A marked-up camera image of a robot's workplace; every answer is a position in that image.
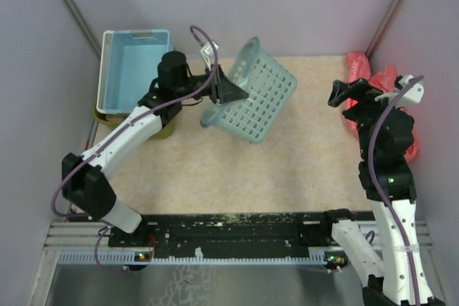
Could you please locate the aluminium frame rail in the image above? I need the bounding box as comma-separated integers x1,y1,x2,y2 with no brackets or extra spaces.
44,222,105,249

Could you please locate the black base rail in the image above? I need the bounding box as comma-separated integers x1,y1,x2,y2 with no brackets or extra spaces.
108,209,358,259

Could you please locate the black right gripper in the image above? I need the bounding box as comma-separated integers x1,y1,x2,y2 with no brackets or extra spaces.
327,77,404,158

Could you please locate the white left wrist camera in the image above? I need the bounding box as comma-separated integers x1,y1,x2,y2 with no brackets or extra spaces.
200,41,219,69

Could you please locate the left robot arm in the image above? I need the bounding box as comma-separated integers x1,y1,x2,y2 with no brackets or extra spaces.
59,51,249,247

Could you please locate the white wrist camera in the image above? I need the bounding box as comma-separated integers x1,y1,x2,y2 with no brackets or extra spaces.
375,75,425,109
200,41,219,69

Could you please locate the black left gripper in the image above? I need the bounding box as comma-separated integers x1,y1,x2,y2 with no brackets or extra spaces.
176,64,250,105

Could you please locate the pale green perforated basket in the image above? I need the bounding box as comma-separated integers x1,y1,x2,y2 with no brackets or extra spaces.
200,37,297,144

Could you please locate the light blue perforated bin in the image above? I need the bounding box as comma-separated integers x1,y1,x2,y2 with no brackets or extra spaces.
98,29,172,113

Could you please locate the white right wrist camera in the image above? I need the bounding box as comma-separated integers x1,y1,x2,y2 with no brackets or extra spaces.
375,75,425,109

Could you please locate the red plastic bag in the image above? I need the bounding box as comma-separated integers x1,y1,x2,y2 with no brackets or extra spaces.
344,52,420,163

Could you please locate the white plastic bin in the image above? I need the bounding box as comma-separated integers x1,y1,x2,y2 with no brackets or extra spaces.
97,29,151,118

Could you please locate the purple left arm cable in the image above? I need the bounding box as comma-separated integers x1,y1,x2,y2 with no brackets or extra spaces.
52,25,219,275

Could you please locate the white slotted cable duct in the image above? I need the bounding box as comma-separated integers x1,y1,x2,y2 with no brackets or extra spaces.
57,247,351,264

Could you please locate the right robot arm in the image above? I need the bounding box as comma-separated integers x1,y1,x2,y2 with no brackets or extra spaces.
320,75,444,305

